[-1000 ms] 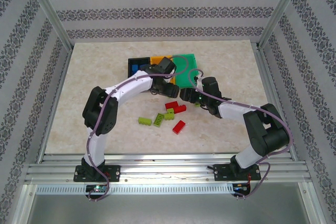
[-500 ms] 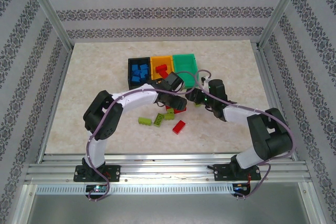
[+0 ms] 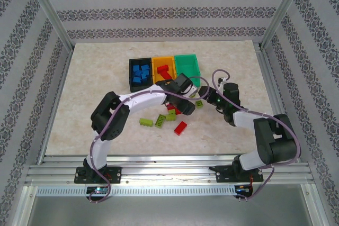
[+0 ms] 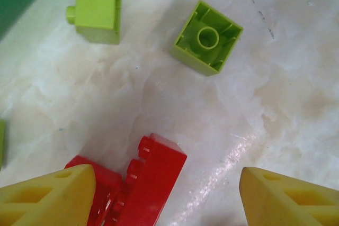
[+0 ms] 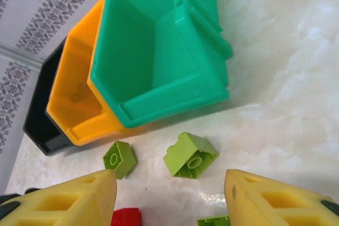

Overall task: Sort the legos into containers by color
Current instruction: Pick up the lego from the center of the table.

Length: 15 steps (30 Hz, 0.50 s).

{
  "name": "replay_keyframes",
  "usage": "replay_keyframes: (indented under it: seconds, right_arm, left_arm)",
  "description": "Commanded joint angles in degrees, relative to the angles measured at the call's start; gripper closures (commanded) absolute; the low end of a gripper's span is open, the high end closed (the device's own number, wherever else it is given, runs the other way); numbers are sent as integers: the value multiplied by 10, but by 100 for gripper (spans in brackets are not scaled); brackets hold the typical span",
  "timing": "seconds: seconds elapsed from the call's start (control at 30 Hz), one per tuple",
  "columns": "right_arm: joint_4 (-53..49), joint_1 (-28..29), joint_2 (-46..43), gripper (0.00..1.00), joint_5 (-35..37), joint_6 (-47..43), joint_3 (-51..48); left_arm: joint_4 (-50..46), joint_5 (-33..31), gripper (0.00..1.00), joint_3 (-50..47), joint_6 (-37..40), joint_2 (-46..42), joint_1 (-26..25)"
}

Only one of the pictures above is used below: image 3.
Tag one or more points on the green plastic bin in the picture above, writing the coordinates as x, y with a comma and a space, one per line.
188, 64

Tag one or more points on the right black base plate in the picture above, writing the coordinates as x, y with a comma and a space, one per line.
222, 174

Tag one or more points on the left green circuit board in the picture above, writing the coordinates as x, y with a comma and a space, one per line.
98, 190

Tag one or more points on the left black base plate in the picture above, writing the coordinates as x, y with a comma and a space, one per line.
114, 174

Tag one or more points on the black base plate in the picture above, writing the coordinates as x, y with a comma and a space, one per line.
222, 174
114, 174

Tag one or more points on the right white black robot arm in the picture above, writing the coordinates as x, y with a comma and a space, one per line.
243, 118

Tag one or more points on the right aluminium side rail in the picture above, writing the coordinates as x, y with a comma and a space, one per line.
275, 91

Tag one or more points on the right aluminium frame post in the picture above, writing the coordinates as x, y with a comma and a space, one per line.
283, 11

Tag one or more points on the aluminium front mounting rail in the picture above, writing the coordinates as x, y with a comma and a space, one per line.
169, 171

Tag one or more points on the yellow plastic bin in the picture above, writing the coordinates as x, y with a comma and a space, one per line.
156, 77

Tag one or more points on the right green circuit board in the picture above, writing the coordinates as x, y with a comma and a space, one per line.
242, 189

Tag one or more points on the flat lime green lego plate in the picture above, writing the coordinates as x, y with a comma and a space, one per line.
160, 121

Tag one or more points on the aluminium frame post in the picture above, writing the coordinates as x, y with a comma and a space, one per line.
49, 11
283, 11

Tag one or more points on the green circuit board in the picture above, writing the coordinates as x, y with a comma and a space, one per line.
242, 189
98, 190

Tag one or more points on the red lego brick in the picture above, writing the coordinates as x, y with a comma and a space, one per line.
180, 128
170, 107
161, 69
167, 75

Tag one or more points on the aluminium side rail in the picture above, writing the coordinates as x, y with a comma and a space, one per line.
275, 91
54, 109

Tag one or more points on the long lime green lego brick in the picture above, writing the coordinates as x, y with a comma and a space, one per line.
146, 122

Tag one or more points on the left aluminium frame post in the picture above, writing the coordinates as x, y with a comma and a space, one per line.
49, 11

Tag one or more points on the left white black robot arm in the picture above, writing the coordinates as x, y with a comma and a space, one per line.
143, 101

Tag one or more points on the black plastic bin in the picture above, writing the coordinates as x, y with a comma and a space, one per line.
141, 87

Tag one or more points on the left aluminium side rail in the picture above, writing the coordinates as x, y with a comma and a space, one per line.
54, 109

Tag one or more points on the small lime green lego brick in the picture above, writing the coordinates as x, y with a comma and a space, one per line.
193, 95
199, 104

